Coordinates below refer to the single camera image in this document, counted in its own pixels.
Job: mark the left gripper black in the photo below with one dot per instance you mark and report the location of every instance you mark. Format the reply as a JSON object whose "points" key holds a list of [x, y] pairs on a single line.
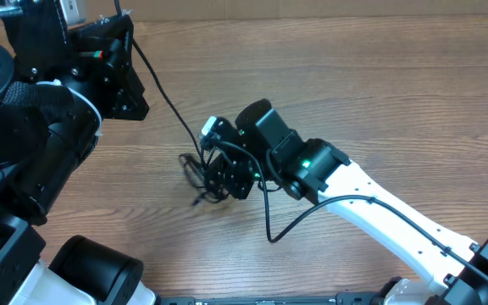
{"points": [[106, 65]]}

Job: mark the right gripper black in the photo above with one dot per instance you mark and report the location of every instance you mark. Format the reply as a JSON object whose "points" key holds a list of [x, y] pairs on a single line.
{"points": [[227, 171]]}

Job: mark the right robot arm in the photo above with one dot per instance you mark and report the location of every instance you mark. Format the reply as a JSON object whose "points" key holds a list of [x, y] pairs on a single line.
{"points": [[259, 147]]}

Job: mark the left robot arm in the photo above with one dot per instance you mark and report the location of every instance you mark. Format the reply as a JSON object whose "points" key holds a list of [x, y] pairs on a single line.
{"points": [[47, 130]]}

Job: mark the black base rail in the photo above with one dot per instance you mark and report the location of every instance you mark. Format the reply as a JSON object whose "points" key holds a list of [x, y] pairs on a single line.
{"points": [[341, 298]]}

